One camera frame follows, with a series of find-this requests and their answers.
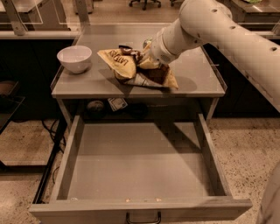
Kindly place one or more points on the black office chair base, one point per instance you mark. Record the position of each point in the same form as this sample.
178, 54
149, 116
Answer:
145, 2

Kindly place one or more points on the green soda can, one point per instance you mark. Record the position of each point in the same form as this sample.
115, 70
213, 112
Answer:
146, 42

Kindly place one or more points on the white label packet under counter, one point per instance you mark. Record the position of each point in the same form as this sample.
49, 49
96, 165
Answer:
117, 103

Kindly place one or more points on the dark round object under counter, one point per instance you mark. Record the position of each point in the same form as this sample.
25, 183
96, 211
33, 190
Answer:
95, 107

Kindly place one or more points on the brown chip bag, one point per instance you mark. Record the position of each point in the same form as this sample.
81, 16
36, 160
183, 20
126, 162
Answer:
123, 62

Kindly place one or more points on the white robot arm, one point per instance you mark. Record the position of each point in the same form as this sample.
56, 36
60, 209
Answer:
202, 22

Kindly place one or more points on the small black snack packet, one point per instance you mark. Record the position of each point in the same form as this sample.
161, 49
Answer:
125, 46

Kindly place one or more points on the black drawer handle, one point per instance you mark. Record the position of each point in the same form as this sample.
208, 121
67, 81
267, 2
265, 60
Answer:
143, 217

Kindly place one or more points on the white rail behind counter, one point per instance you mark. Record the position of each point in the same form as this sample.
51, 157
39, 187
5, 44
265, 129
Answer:
40, 35

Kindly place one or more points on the white bowl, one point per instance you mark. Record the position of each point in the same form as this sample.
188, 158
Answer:
75, 58

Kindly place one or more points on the grey open drawer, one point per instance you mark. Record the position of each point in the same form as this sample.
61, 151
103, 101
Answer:
166, 166

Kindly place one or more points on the grey counter cabinet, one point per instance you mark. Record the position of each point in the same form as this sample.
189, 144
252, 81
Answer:
193, 70

